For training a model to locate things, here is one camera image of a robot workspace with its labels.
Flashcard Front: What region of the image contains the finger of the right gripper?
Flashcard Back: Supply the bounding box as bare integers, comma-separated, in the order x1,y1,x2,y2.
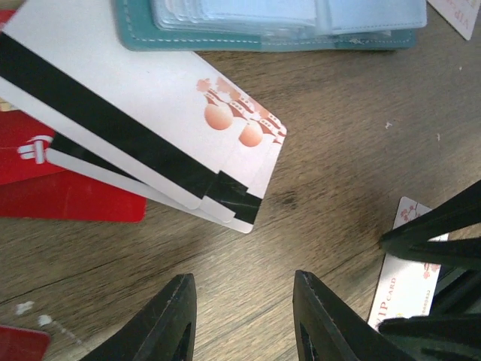
378,314,480,360
380,182,480,270

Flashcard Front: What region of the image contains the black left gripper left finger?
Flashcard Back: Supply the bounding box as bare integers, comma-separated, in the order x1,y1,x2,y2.
83,273,197,361

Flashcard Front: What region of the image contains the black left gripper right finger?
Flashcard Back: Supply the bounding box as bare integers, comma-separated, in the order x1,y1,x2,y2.
292,270,412,361

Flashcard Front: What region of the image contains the white striped sunset card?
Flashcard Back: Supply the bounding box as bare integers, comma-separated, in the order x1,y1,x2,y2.
1,1,256,209

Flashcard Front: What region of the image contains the teal card holder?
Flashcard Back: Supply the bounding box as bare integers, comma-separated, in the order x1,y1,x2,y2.
112,1,427,53

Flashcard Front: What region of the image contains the white blossom card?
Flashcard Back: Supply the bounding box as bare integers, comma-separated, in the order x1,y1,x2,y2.
366,196,450,332

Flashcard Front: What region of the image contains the red VIP card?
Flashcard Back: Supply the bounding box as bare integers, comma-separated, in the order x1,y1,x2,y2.
0,325,51,361

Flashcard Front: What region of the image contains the red card white logo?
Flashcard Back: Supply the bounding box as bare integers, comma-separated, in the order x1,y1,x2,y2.
1,111,146,223

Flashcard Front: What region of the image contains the white VIP sunset card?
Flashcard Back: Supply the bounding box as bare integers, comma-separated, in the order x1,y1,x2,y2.
428,0,480,41

